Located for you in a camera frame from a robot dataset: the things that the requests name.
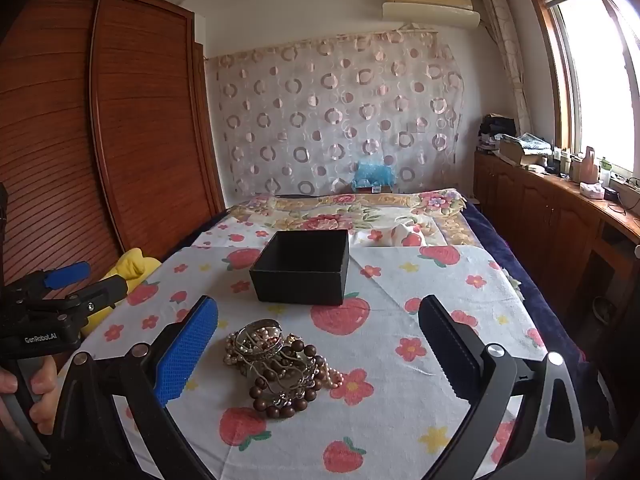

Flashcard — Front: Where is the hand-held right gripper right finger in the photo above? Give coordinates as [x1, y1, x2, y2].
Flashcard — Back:
[417, 295, 587, 480]

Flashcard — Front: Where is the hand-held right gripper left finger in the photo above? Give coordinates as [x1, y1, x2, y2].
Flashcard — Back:
[50, 295, 221, 480]

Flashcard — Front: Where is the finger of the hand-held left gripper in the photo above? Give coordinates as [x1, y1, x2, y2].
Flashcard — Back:
[2, 261, 92, 306]
[30, 276, 129, 322]

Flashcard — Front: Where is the silver bangle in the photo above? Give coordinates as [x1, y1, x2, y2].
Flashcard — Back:
[235, 319, 286, 361]

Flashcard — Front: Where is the silver wavy bracelet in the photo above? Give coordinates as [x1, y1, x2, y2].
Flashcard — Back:
[247, 355, 321, 407]

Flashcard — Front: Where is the brown wooden bead bracelet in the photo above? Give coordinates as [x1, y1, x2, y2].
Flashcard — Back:
[248, 338, 326, 421]

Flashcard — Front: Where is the cream pearl necklace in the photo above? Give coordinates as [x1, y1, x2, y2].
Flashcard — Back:
[223, 329, 346, 391]

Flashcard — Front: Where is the black cardboard box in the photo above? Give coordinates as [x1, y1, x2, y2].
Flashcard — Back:
[248, 229, 350, 307]

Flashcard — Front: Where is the person's left hand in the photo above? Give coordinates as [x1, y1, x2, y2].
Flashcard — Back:
[0, 358, 60, 443]

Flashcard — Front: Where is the yellow plush toy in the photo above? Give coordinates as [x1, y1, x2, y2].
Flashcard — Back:
[80, 248, 162, 336]

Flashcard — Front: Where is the dark blue bedspread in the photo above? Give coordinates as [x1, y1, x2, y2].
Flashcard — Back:
[460, 200, 621, 436]

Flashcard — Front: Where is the brown wooden wardrobe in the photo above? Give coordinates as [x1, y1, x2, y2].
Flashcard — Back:
[0, 0, 226, 286]

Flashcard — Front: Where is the wooden cabinet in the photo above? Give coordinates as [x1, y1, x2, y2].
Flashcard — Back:
[472, 152, 640, 311]

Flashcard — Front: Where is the floral blanket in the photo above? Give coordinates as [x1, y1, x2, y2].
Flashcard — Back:
[220, 189, 468, 248]

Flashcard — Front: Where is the blue plastic bag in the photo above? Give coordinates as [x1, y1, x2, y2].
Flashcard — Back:
[351, 161, 396, 192]

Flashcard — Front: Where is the pile of dark clothes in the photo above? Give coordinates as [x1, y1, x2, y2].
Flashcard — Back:
[477, 115, 516, 153]

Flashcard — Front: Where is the pink bottle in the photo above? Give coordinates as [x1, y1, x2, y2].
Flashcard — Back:
[582, 146, 599, 183]

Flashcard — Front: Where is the circle pattern curtain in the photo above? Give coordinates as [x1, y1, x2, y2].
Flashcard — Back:
[207, 27, 466, 198]

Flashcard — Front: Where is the tied patterned window curtain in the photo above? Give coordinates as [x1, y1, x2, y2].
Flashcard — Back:
[479, 0, 533, 136]

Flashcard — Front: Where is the window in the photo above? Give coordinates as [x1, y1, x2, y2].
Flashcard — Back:
[522, 0, 640, 176]

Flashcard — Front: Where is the white air conditioner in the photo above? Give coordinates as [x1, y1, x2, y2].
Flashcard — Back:
[382, 0, 482, 29]

